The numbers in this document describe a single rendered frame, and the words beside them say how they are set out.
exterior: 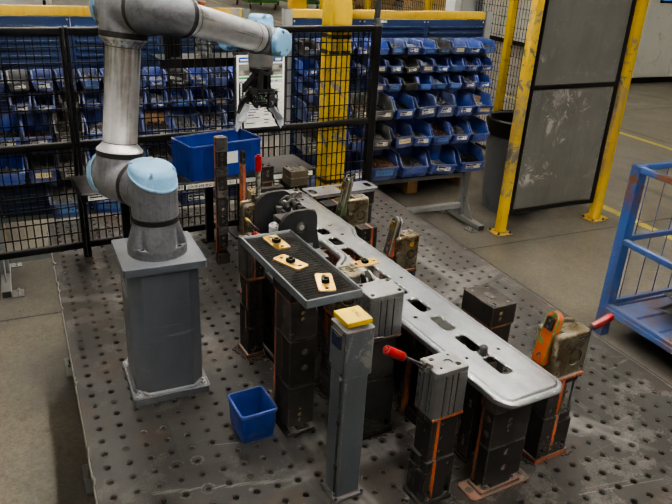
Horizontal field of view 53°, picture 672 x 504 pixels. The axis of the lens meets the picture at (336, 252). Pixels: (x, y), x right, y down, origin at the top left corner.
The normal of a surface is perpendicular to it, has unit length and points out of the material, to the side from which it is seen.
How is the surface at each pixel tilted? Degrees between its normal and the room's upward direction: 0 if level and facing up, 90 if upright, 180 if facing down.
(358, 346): 90
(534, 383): 0
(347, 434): 90
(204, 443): 0
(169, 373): 90
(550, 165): 89
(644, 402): 0
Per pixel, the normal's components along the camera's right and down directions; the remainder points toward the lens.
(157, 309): 0.42, 0.39
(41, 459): 0.05, -0.91
